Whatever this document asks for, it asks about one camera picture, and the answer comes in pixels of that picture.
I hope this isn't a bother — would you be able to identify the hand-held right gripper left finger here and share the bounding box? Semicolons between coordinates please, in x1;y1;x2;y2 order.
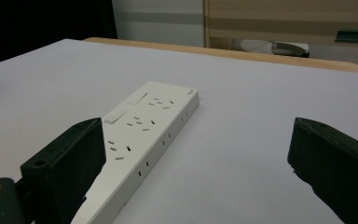
20;117;107;224

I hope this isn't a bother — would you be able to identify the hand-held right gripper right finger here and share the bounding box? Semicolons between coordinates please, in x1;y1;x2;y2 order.
287;117;358;224

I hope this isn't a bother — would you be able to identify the white power strip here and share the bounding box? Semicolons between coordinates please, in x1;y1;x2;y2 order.
70;80;200;224

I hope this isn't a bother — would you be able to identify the white grey shoe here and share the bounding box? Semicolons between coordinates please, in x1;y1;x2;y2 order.
231;38;310;59

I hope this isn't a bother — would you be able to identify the wooden cabinet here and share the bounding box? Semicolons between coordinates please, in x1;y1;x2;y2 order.
203;0;358;50

